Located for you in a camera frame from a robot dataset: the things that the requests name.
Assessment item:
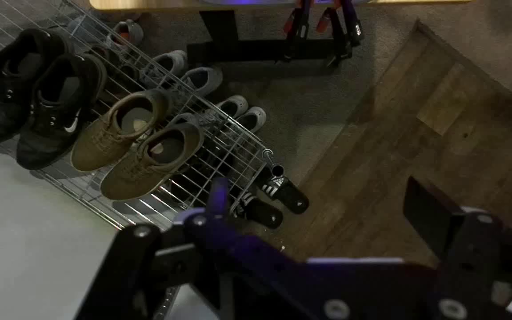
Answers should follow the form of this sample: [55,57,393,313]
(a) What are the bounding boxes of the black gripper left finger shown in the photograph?
[75,223,172,320]

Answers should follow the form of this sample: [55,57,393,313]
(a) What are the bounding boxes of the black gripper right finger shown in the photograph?
[402,175,512,320]

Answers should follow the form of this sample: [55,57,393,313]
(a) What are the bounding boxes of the brown suede sneaker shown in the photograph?
[100,121,206,201]
[69,89,172,175]

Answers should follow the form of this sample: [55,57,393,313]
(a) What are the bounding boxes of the small grey white sneaker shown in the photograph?
[235,105,268,136]
[208,95,251,123]

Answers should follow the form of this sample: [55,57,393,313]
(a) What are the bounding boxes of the plain black sneaker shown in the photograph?
[0,27,71,145]

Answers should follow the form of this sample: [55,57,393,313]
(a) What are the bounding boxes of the grey shoe red trim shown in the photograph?
[108,18,146,50]

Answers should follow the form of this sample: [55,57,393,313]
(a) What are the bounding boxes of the light wooden table top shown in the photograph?
[87,0,473,13]

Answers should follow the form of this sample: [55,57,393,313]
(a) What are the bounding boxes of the silver wire shoe rack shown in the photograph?
[0,0,277,233]

